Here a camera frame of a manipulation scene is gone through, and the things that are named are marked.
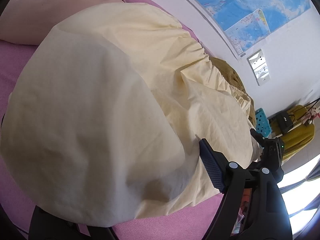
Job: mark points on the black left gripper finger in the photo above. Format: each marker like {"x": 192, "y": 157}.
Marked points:
{"x": 252, "y": 206}

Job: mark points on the cream yellow jacket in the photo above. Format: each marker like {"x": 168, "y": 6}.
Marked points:
{"x": 103, "y": 125}

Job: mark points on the black shoulder bag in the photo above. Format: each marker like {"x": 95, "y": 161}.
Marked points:
{"x": 284, "y": 122}

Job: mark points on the white clothes rack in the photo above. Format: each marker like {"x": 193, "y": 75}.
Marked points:
{"x": 296, "y": 116}

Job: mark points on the teal perforated plastic basket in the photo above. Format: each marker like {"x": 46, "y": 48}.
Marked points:
{"x": 262, "y": 123}

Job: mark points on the mustard yellow hanging garment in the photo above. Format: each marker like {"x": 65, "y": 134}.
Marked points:
{"x": 297, "y": 139}

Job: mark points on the small plush toy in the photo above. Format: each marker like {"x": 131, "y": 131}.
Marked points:
{"x": 310, "y": 115}

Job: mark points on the grey window curtain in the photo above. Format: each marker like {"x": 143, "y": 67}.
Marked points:
{"x": 300, "y": 186}

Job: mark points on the peach pink pillow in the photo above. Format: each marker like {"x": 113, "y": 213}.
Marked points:
{"x": 28, "y": 22}

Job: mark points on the white wall socket panel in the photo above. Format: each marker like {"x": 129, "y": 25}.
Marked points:
{"x": 258, "y": 64}

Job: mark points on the colourful wall map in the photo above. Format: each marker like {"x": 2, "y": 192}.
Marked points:
{"x": 242, "y": 24}

